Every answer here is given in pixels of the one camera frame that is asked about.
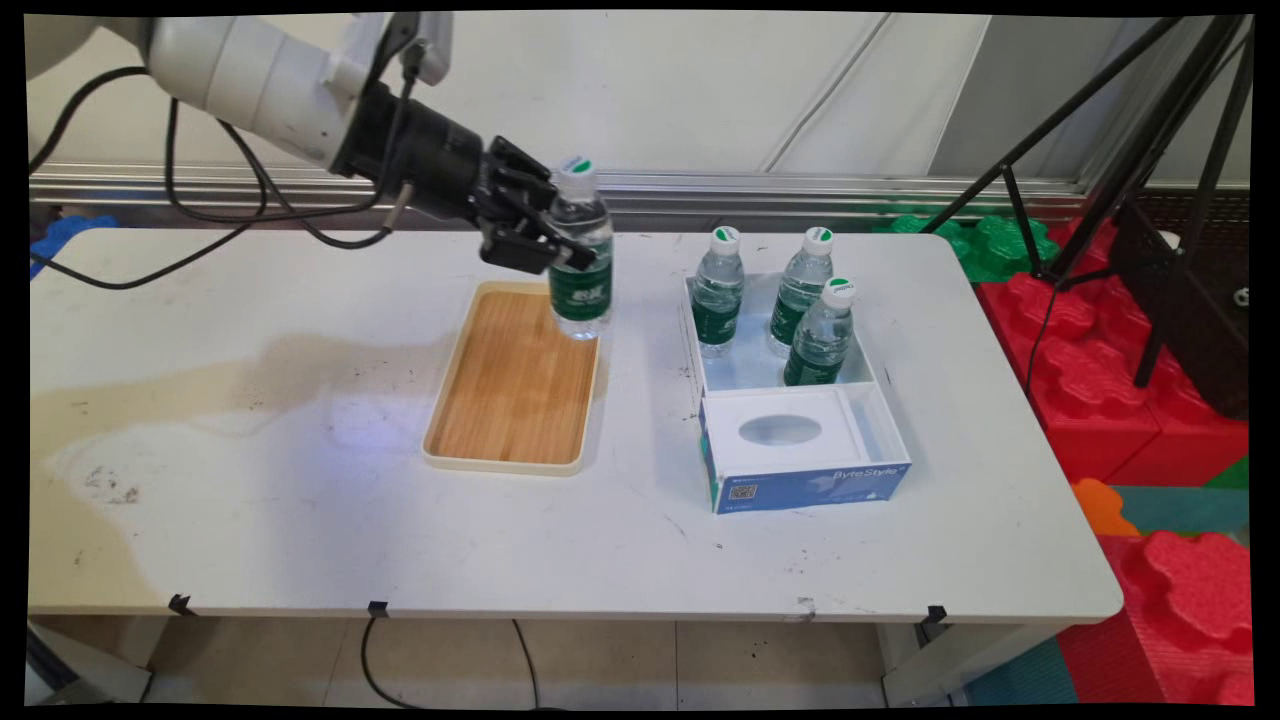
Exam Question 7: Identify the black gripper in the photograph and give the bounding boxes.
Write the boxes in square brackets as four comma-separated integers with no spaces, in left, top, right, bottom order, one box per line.
[333,83,576,277]

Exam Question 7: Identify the green label water bottle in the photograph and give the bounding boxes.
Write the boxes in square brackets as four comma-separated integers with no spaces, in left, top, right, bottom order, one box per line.
[782,278,857,388]
[546,154,616,342]
[767,226,835,358]
[690,225,747,359]

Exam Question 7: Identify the bamboo tray with cream rim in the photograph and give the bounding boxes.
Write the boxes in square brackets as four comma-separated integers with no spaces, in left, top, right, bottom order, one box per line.
[422,280,604,476]

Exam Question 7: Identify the white box with blue side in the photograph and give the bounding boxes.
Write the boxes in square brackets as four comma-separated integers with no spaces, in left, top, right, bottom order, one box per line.
[683,275,913,516]

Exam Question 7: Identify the blue foam block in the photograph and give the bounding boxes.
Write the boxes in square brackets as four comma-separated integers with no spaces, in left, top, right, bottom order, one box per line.
[30,214,121,277]

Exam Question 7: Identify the green foam block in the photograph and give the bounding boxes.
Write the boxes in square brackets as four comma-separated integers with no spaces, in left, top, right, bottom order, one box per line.
[873,212,1061,284]

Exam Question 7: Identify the large red foam block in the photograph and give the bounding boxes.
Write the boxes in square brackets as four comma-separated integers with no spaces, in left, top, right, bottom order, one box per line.
[978,215,1251,488]

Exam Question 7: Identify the black tripod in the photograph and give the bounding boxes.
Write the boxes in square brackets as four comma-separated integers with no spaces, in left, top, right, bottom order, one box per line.
[920,15,1253,389]

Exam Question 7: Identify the white table leg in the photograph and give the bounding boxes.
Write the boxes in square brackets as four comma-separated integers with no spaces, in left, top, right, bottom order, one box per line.
[28,616,169,703]
[878,624,1063,707]

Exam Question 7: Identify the orange foam piece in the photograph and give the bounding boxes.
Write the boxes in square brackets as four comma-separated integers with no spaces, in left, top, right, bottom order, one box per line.
[1072,478,1141,537]

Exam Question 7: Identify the black equipment box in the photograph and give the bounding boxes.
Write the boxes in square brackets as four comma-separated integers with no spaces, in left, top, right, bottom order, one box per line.
[1108,190,1251,419]

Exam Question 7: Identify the teal foam mat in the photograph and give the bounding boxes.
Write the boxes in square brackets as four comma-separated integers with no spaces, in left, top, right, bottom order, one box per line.
[1108,484,1251,549]

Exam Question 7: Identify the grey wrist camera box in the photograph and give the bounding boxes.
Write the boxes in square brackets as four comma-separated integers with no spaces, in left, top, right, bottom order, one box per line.
[378,12,454,89]

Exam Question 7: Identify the metal wall rail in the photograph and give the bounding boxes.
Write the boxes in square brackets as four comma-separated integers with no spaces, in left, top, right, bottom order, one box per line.
[30,163,1089,233]

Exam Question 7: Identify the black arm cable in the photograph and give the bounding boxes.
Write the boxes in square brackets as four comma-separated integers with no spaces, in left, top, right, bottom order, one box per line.
[160,45,421,251]
[28,65,271,292]

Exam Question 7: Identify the black cable under table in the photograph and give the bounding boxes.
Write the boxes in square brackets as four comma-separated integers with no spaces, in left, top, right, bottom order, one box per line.
[359,615,426,710]
[512,619,543,710]

